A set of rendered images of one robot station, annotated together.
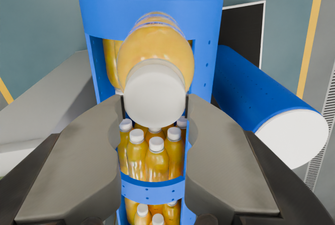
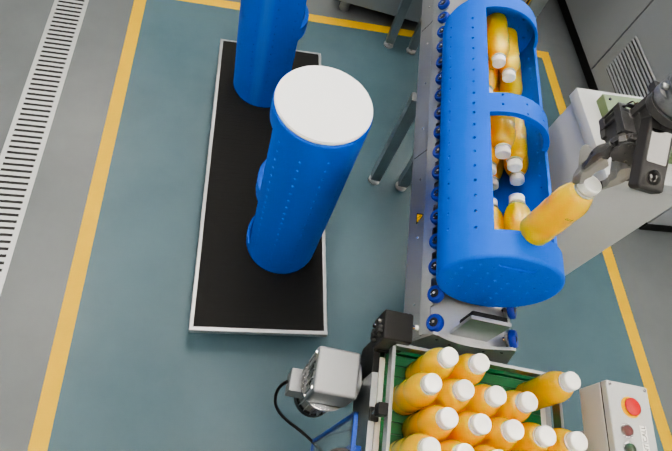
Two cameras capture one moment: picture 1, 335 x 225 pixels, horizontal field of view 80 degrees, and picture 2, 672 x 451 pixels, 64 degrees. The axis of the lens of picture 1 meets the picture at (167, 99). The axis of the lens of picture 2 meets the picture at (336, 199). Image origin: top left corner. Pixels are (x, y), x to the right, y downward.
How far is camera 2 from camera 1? 0.97 m
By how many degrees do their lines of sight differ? 11
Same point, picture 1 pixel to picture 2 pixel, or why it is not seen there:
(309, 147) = (297, 89)
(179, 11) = (511, 247)
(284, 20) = (135, 293)
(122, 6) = (548, 259)
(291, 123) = (327, 128)
